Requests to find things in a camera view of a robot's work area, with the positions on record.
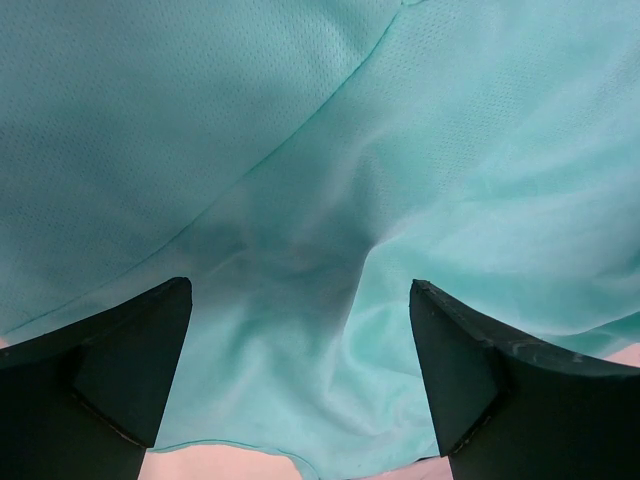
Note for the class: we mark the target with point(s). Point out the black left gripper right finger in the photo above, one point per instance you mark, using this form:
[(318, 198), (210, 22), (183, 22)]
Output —
[(507, 405)]

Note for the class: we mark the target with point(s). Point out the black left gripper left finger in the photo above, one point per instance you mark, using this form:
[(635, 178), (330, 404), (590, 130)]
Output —
[(86, 401)]

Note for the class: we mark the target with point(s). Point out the teal t shirt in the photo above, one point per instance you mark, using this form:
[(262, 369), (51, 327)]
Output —
[(302, 163)]

